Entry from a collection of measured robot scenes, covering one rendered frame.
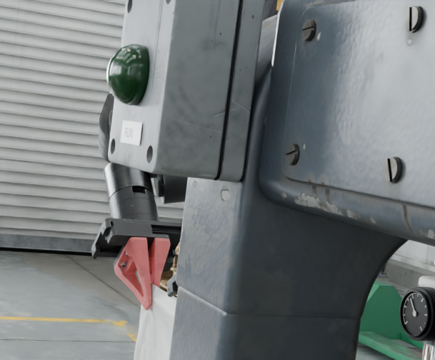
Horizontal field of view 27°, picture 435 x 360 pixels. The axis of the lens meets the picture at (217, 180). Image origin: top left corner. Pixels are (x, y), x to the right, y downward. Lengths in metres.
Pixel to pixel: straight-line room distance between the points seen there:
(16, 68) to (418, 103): 7.73
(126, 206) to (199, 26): 0.68
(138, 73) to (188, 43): 0.03
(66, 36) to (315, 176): 7.77
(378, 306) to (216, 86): 5.73
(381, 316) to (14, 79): 3.82
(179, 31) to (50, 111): 7.69
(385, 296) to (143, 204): 5.14
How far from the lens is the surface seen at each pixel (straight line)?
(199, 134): 0.41
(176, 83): 0.41
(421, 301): 0.63
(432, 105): 0.31
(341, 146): 0.36
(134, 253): 1.03
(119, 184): 1.10
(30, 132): 8.06
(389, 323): 6.18
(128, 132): 0.44
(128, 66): 0.43
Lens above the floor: 1.26
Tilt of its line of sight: 3 degrees down
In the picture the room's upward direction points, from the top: 7 degrees clockwise
